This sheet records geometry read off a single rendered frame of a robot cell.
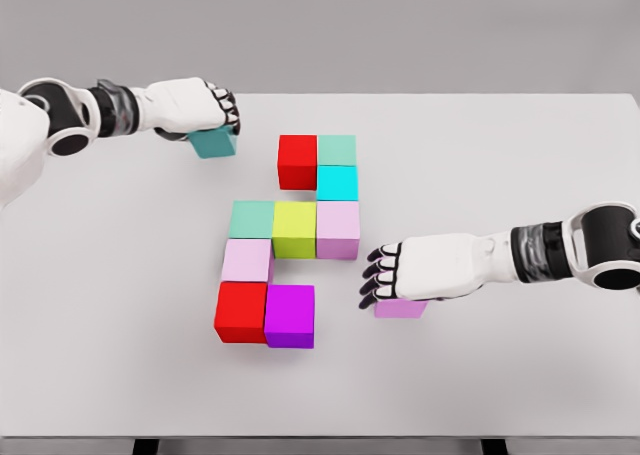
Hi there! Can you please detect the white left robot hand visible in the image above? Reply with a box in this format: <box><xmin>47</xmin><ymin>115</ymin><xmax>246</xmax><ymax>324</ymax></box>
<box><xmin>148</xmin><ymin>77</ymin><xmax>242</xmax><ymax>142</ymax></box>

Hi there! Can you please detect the pink cube block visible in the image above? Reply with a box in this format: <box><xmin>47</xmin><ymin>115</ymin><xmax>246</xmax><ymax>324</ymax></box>
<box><xmin>220</xmin><ymin>237</ymin><xmax>276</xmax><ymax>284</ymax></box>
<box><xmin>315</xmin><ymin>200</ymin><xmax>361</xmax><ymax>261</ymax></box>
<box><xmin>374</xmin><ymin>297</ymin><xmax>429</xmax><ymax>320</ymax></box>

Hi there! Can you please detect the red cube block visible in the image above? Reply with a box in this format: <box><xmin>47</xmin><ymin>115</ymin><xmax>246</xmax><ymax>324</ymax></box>
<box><xmin>277</xmin><ymin>134</ymin><xmax>319</xmax><ymax>192</ymax></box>
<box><xmin>213</xmin><ymin>280</ymin><xmax>269</xmax><ymax>345</ymax></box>

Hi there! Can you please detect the yellow-green cube block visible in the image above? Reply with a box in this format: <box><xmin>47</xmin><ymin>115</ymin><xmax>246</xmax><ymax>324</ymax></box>
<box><xmin>271</xmin><ymin>200</ymin><xmax>318</xmax><ymax>260</ymax></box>

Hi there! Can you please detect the mint green cube block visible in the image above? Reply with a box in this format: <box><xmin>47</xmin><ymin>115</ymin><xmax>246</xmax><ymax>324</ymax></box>
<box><xmin>316</xmin><ymin>134</ymin><xmax>358</xmax><ymax>168</ymax></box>
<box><xmin>228</xmin><ymin>200</ymin><xmax>276</xmax><ymax>240</ymax></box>

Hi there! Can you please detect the cyan cube block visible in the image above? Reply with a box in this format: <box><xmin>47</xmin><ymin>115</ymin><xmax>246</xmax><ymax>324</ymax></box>
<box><xmin>315</xmin><ymin>164</ymin><xmax>360</xmax><ymax>202</ymax></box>

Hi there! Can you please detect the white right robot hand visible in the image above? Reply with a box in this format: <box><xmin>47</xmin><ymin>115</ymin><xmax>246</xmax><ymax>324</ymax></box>
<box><xmin>357</xmin><ymin>233</ymin><xmax>485</xmax><ymax>310</ymax></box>

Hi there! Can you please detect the teal cube block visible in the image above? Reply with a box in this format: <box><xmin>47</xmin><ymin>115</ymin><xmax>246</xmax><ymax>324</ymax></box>
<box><xmin>188</xmin><ymin>127</ymin><xmax>239</xmax><ymax>160</ymax></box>

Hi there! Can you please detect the magenta cube block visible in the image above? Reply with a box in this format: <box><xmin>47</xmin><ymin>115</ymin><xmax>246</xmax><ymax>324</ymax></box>
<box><xmin>263</xmin><ymin>284</ymin><xmax>316</xmax><ymax>350</ymax></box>

